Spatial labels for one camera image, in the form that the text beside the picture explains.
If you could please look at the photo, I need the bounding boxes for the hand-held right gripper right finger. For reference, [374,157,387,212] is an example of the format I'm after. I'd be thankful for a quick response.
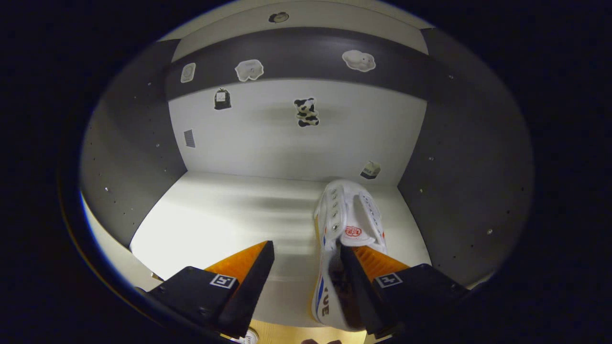
[337,241,471,339]

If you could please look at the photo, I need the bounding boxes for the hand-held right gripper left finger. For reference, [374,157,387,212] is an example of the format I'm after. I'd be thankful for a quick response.
[143,240,275,339]

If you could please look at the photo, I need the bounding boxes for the white grey shoe cabinet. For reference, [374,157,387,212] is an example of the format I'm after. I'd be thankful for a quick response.
[79,0,534,344]

